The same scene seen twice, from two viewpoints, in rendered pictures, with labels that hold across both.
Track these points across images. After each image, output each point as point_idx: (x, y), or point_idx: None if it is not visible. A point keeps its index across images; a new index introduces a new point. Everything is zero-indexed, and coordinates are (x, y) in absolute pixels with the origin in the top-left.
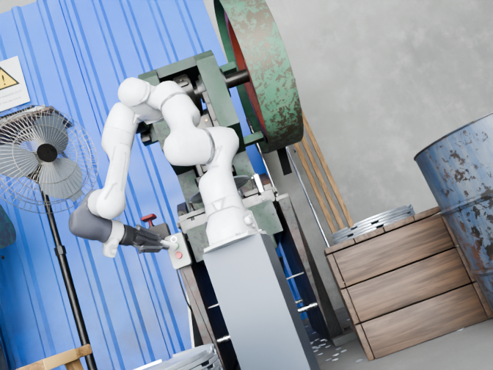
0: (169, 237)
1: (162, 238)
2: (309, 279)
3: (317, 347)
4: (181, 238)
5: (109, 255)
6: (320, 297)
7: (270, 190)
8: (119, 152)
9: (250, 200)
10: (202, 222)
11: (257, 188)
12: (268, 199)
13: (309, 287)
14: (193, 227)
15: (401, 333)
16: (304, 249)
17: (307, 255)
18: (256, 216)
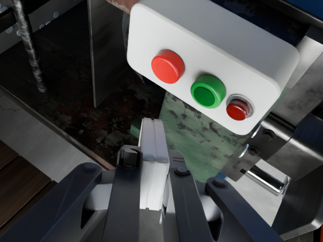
0: (261, 104)
1: (161, 218)
2: (56, 126)
3: (10, 28)
4: (220, 121)
5: None
6: (32, 112)
7: (234, 179)
8: None
9: (246, 159)
10: (303, 86)
11: (256, 176)
12: (225, 167)
13: (68, 100)
14: (316, 62)
15: None
16: (95, 158)
17: (87, 152)
18: (191, 166)
